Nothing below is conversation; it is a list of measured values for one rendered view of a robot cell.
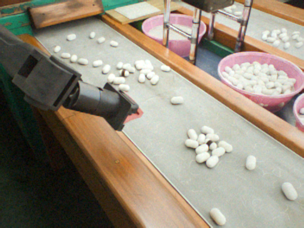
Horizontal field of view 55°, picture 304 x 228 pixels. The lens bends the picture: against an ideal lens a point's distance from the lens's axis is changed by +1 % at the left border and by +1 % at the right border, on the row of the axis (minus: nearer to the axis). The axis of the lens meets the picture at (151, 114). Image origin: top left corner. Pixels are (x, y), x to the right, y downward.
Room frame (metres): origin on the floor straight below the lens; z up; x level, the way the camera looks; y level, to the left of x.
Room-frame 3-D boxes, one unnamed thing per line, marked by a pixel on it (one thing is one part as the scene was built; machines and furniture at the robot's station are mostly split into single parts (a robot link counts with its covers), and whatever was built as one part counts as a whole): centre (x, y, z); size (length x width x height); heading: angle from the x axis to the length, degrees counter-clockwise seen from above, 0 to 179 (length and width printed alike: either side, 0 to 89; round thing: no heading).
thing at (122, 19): (1.33, 0.03, 0.77); 0.33 x 0.15 x 0.01; 126
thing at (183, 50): (1.15, -0.09, 0.72); 0.27 x 0.27 x 0.10
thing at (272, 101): (0.79, -0.35, 0.72); 0.27 x 0.27 x 0.10
